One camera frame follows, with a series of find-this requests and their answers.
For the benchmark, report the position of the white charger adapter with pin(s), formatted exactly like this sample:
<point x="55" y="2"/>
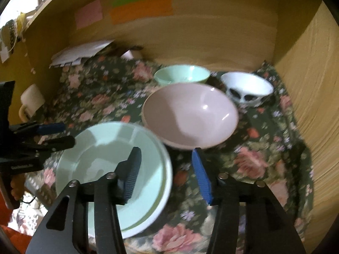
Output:
<point x="4" y="53"/>

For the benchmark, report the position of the orange sticky note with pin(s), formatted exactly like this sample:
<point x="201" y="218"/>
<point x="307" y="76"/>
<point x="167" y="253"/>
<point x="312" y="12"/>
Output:
<point x="140" y="10"/>

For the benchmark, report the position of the stack of white papers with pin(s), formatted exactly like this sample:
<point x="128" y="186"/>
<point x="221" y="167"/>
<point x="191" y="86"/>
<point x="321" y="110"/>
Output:
<point x="79" y="51"/>

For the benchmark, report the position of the pink bowl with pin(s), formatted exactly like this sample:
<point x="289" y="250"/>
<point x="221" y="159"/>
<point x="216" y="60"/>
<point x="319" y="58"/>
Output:
<point x="190" y="113"/>

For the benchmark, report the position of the black lace band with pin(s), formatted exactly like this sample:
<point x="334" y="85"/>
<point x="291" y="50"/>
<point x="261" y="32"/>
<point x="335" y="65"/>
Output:
<point x="12" y="31"/>

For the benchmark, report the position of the white card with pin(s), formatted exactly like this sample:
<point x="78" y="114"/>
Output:
<point x="131" y="54"/>

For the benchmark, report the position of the floral tablecloth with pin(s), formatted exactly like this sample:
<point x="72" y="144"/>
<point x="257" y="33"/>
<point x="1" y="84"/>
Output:
<point x="264" y="150"/>

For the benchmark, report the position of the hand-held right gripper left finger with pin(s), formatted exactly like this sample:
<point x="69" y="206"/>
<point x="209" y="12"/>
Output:
<point x="132" y="174"/>

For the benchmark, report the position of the wooden desk hutch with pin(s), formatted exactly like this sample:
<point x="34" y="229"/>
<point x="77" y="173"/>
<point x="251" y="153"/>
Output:
<point x="212" y="37"/>

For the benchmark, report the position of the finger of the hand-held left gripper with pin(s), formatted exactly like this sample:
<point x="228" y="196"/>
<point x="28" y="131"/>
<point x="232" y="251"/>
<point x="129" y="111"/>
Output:
<point x="58" y="143"/>
<point x="50" y="128"/>

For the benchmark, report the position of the orange cloth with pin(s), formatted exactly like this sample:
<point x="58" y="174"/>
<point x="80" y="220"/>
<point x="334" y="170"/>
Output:
<point x="16" y="232"/>

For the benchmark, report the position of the pink sticky note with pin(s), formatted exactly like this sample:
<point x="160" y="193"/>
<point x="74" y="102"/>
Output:
<point x="88" y="14"/>

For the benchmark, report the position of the pale mug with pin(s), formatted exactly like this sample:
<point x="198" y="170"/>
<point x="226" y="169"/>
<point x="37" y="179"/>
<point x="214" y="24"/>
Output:
<point x="31" y="98"/>

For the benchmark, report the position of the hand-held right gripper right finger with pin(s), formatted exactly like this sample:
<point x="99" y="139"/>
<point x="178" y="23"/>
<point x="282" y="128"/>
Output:
<point x="202" y="180"/>

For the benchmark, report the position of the white bowl with dark pattern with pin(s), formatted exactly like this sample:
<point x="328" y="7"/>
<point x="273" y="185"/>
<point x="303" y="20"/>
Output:
<point x="246" y="84"/>

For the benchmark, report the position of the mint green bowl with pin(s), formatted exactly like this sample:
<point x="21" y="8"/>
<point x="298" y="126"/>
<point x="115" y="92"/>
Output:
<point x="182" y="75"/>

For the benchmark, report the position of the light green plate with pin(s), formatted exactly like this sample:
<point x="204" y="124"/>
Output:
<point x="92" y="158"/>

